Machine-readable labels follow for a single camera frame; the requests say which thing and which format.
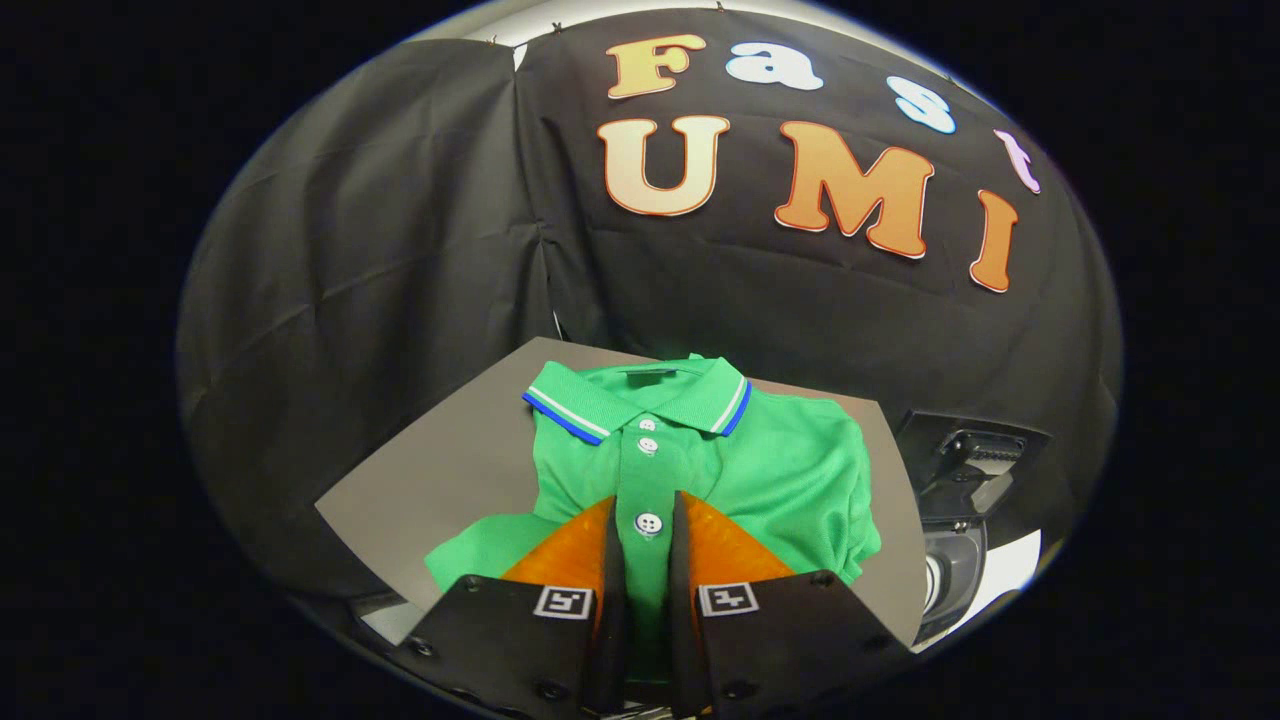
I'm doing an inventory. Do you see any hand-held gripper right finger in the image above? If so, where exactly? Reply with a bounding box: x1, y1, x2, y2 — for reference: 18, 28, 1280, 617
668, 490, 913, 719

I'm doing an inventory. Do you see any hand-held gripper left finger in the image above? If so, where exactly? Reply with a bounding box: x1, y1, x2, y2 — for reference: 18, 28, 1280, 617
398, 492, 633, 719

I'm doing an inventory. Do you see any green polo shirt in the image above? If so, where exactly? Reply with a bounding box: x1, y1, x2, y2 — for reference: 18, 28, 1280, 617
425, 353, 883, 681

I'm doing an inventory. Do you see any grey top-load washing machine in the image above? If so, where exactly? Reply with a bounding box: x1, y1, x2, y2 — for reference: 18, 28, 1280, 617
890, 410, 1051, 646

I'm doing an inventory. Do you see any dark glass washing machine lid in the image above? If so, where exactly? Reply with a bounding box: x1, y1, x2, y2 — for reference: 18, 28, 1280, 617
893, 410, 1051, 523

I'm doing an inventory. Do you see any grey flat board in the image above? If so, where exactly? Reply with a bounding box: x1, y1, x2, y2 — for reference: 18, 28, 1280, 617
315, 337, 928, 648

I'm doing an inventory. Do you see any white flat sheet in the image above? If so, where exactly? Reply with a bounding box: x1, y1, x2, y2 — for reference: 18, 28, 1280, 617
975, 530, 1043, 611

